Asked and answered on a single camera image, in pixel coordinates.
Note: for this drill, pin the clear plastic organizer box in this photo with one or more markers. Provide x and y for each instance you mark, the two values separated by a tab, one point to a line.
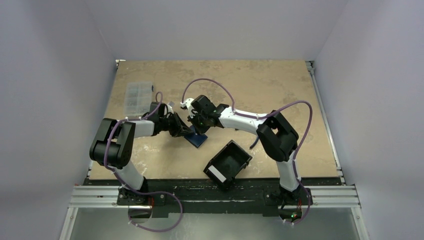
138	97

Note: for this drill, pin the white card in tray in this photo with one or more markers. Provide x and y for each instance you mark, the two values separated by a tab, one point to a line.
217	174

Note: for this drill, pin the black plastic tray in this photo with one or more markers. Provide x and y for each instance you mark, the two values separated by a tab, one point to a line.
230	161

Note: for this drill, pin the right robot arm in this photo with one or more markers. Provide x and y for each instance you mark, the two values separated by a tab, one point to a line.
278	137

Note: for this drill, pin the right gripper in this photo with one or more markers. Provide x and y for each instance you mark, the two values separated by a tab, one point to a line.
197	120

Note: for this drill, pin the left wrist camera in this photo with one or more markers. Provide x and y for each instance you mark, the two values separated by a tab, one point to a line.
169	109

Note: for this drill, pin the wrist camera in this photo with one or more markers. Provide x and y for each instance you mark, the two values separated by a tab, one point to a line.
169	109
188	105

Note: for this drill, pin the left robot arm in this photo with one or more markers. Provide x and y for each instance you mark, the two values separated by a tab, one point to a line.
113	143

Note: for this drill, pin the blue handled pliers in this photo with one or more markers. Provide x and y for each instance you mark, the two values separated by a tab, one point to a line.
254	143

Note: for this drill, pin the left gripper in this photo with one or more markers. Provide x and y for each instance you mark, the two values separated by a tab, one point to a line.
180	128

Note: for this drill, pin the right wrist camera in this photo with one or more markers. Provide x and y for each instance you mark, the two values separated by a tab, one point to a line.
188	105

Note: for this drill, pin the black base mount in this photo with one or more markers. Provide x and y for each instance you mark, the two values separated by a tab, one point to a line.
202	196

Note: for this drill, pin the blue card holder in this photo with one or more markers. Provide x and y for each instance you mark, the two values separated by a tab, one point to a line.
195	139

